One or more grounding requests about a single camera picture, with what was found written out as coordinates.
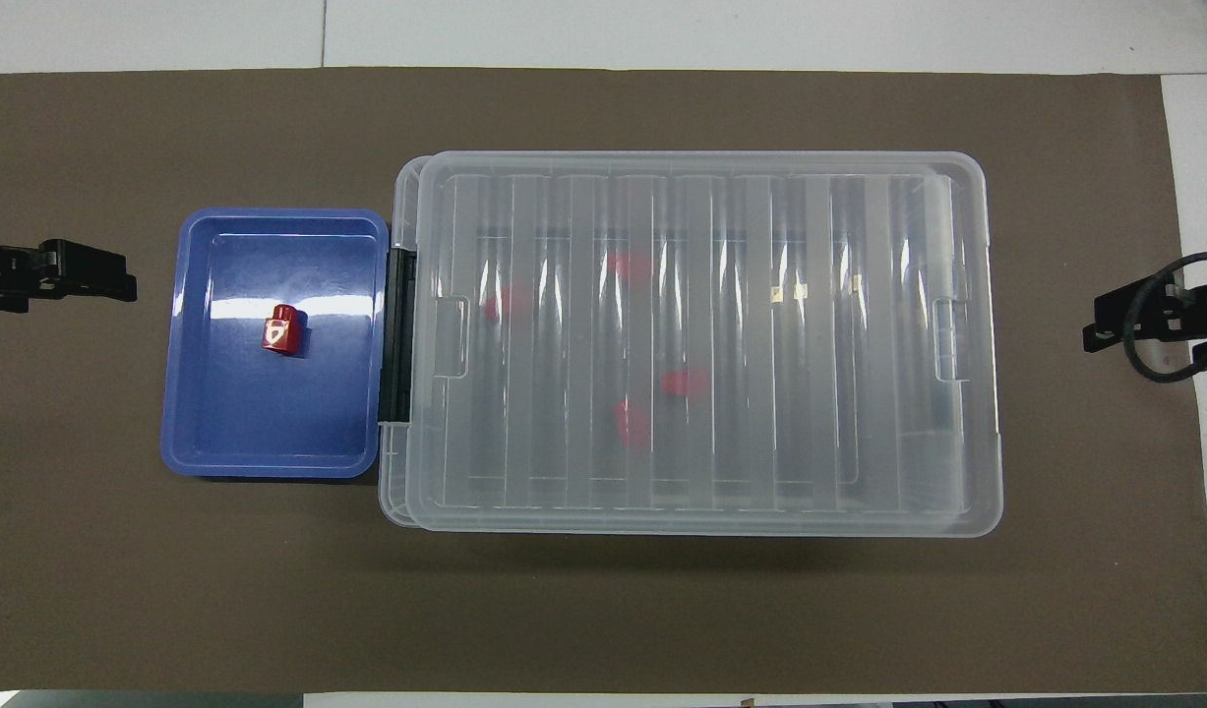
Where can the blue plastic tray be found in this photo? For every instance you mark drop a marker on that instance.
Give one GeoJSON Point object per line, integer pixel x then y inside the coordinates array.
{"type": "Point", "coordinates": [269, 423]}

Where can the clear plastic storage box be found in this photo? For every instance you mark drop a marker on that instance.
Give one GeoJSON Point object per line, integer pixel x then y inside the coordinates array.
{"type": "Point", "coordinates": [398, 492]}

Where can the clear plastic box lid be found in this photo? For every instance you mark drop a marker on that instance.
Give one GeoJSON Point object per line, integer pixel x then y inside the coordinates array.
{"type": "Point", "coordinates": [721, 492]}

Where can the red block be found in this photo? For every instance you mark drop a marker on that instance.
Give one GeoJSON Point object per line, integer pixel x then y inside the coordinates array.
{"type": "Point", "coordinates": [281, 332]}

